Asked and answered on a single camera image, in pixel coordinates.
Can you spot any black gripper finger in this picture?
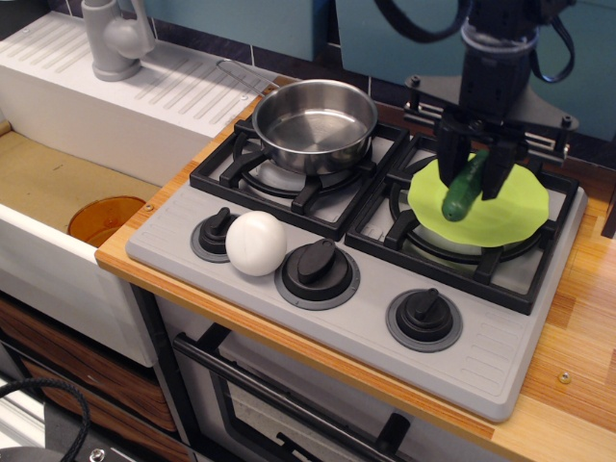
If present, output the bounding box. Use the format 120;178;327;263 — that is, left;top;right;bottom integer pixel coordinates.
481;140;527;200
436;117;472;187

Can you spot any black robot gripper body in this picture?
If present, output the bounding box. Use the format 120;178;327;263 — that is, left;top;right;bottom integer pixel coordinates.
404;46;578;164

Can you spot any green toy pickle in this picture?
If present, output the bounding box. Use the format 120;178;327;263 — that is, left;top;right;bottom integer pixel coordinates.
441;149;489;222

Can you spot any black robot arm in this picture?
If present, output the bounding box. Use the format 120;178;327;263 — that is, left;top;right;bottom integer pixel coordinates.
405;1;578;200

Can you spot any lime green plate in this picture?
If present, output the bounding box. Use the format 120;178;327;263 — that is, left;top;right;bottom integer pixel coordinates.
408;160;550;247

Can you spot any stainless steel pot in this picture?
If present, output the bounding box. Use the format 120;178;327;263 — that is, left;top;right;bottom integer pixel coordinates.
215;59;379;176

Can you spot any black right stove knob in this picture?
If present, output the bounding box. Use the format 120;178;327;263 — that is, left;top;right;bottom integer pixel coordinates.
386;288;463;353

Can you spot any black stove knob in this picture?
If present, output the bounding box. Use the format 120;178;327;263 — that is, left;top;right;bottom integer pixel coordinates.
191;207;238;263
386;288;463;353
274;239;361;311

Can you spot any grey toy stove top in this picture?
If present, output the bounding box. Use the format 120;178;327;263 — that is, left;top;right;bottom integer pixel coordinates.
124;119;589;424

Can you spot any black middle stove knob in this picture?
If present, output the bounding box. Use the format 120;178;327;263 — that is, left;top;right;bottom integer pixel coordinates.
274;239;361;311

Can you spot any white toy mushroom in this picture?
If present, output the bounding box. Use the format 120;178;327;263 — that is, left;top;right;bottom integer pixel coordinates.
225;211;287;276

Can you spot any black left stove knob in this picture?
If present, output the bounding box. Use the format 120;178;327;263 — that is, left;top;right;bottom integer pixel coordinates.
191;207;238;263

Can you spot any black right burner grate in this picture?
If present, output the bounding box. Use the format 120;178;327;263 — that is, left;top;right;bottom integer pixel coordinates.
345;136;587;315

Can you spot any black burner grate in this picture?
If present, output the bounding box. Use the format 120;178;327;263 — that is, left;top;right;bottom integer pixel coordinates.
345;136;587;315
190;120;411;241

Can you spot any brass countertop screw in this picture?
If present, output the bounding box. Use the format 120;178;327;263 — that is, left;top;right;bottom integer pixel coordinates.
558;372;572;384

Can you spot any black left burner grate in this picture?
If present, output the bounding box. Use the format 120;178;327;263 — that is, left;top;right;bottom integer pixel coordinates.
190;120;411;241

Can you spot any toy oven door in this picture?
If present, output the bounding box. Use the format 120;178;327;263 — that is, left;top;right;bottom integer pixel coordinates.
158;299;500;461

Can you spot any grey toy faucet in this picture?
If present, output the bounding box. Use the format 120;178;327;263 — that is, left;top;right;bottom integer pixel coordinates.
81;0;155;82

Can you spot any white toy sink unit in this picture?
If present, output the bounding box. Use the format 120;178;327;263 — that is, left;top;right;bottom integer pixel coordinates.
1;13;267;367

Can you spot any wooden drawer front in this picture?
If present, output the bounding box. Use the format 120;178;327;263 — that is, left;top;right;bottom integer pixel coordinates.
1;294;192;462

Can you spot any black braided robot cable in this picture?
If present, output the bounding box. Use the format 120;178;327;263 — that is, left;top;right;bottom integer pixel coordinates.
372;0;475;41

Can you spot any black oven door handle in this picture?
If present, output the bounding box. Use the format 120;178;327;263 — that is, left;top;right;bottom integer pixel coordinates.
173;333;410;461

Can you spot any black braided foreground cable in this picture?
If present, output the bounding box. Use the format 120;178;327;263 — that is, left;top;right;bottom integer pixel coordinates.
0;376;91;462

